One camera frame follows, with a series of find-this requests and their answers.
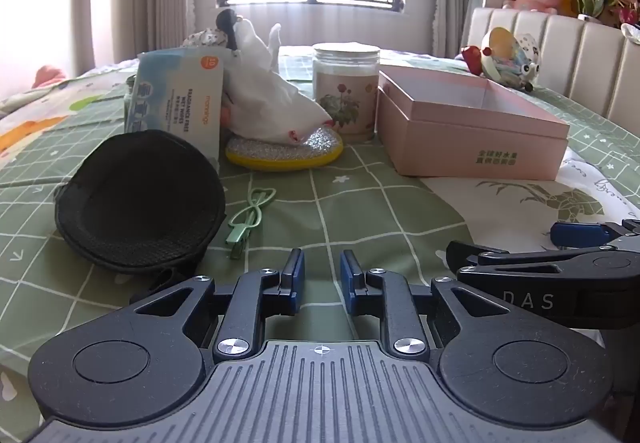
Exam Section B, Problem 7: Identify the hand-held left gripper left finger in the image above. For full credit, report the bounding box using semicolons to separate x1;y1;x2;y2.
131;248;307;365

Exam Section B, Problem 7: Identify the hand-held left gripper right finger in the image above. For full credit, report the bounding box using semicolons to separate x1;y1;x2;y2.
340;250;507;364

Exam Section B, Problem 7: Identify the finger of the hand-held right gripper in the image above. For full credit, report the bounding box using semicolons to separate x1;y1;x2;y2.
446;240;626;280
549;219;640;249

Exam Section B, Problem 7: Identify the pink cardboard box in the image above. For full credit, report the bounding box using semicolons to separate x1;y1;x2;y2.
375;69;571;181

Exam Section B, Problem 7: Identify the yellow glitter sponge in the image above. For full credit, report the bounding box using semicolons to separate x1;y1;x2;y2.
225;127;345;172

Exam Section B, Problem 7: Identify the black mesh pouch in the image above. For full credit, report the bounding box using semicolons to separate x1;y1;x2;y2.
54;129;227;306

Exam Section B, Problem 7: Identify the white plastic bag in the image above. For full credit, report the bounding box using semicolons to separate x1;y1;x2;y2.
220;20;333;144

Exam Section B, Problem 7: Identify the blue wet wipes pack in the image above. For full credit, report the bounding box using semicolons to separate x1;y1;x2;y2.
122;48;224;171

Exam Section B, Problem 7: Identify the patterned cloth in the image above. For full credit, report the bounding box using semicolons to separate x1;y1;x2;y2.
181;27;228;48

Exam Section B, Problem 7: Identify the pink soft item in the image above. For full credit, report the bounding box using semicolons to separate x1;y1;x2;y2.
32;65;67;90

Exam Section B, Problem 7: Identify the green checked bedspread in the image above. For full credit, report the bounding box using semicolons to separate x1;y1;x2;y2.
0;45;640;443

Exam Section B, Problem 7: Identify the padded beige headboard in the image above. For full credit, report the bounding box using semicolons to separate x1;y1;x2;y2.
457;7;640;144

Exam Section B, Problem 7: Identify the spotted plush toy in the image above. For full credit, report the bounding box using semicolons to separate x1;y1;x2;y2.
512;32;543;91

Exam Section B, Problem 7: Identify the flower print glass jar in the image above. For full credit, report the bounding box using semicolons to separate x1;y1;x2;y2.
312;42;381;141

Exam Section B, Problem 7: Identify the red-leaf potted plant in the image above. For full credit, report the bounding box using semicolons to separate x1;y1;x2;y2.
607;0;640;28

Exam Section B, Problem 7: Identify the green cable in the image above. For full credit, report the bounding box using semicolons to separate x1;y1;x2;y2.
227;187;277;259

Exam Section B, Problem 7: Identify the colourful toy with red handle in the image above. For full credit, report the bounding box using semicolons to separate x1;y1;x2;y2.
460;26;526;84

